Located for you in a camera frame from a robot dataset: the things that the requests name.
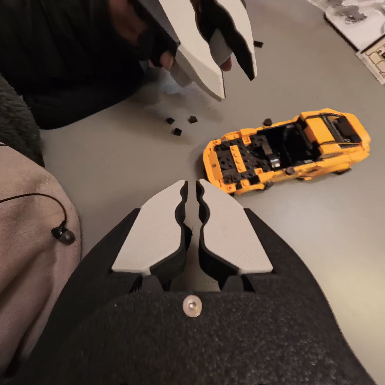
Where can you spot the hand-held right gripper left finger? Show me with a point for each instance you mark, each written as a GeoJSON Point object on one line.
{"type": "Point", "coordinates": [150, 237]}

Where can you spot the person's left forearm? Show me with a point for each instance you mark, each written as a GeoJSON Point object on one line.
{"type": "Point", "coordinates": [60, 60]}

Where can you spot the sticker sheet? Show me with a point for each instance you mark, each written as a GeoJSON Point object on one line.
{"type": "Point", "coordinates": [373, 63]}

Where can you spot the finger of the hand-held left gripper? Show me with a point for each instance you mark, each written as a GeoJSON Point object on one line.
{"type": "Point", "coordinates": [243, 27]}
{"type": "Point", "coordinates": [192, 45]}

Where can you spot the clear bag of grey parts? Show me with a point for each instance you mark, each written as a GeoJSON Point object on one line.
{"type": "Point", "coordinates": [349, 12]}

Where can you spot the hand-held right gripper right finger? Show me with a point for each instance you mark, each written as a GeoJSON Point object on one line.
{"type": "Point", "coordinates": [234, 237]}

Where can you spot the orange lego car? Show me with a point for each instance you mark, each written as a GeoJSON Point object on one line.
{"type": "Point", "coordinates": [318, 129]}

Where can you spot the small black lego brick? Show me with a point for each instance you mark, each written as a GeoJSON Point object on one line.
{"type": "Point", "coordinates": [258, 44]}

